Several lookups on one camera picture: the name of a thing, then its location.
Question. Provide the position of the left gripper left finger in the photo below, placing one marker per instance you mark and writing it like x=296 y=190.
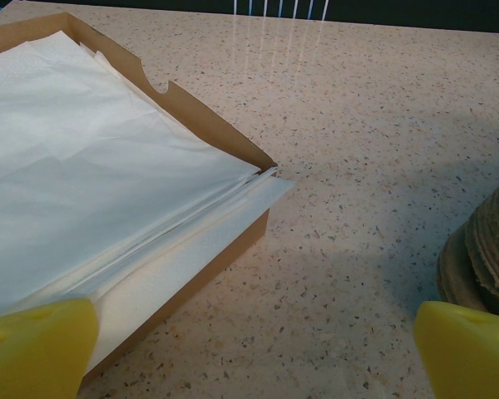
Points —
x=37 y=353

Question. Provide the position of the white paper napkin stack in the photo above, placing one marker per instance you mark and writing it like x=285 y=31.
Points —
x=87 y=145

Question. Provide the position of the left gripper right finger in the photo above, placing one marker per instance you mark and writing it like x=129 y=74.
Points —
x=470 y=357

